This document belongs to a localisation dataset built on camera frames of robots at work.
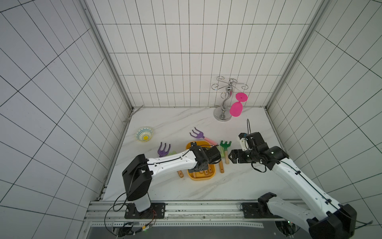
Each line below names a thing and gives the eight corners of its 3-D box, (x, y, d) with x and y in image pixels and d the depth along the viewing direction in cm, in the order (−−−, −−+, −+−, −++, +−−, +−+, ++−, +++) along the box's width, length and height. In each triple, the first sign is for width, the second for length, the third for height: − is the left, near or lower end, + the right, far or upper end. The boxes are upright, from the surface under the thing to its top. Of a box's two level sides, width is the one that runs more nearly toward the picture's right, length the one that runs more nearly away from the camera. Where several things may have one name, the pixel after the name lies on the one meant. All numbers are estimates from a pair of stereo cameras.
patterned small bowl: (136, 142, 102) (133, 138, 97) (139, 130, 108) (137, 126, 104) (151, 142, 102) (150, 138, 97) (154, 130, 108) (152, 126, 104)
